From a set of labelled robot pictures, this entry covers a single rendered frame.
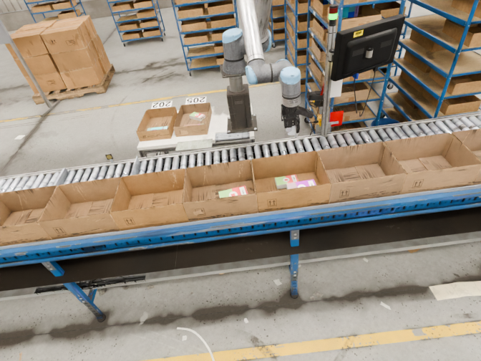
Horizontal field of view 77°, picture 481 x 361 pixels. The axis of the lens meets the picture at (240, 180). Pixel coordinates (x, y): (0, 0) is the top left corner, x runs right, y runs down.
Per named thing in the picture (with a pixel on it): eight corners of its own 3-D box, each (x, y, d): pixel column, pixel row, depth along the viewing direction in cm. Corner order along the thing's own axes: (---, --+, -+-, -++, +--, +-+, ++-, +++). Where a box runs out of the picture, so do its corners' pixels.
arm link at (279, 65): (268, 59, 153) (274, 69, 144) (291, 56, 153) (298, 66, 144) (268, 76, 159) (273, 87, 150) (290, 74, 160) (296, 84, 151)
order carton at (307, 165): (315, 172, 191) (316, 150, 179) (328, 205, 169) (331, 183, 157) (253, 180, 192) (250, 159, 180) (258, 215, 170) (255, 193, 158)
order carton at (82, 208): (131, 195, 194) (121, 176, 182) (121, 233, 172) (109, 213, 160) (71, 204, 195) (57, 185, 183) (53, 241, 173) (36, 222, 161)
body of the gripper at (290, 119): (281, 122, 163) (280, 102, 154) (297, 118, 163) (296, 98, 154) (284, 130, 157) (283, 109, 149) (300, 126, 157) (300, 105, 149)
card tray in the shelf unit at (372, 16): (326, 19, 265) (327, 6, 259) (361, 14, 264) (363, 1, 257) (340, 34, 235) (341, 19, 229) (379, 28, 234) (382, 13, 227)
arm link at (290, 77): (297, 63, 144) (303, 72, 136) (298, 87, 152) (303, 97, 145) (277, 67, 144) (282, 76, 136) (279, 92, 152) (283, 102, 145)
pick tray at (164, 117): (178, 115, 290) (175, 106, 284) (171, 138, 262) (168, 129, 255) (149, 118, 293) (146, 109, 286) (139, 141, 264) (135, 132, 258)
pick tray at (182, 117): (212, 112, 289) (210, 102, 282) (207, 134, 260) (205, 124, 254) (183, 114, 291) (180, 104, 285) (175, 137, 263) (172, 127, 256)
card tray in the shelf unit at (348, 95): (321, 84, 305) (322, 75, 298) (351, 80, 305) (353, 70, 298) (334, 104, 275) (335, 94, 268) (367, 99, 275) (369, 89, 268)
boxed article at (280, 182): (275, 182, 187) (274, 177, 185) (295, 178, 187) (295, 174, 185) (277, 189, 182) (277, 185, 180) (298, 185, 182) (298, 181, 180)
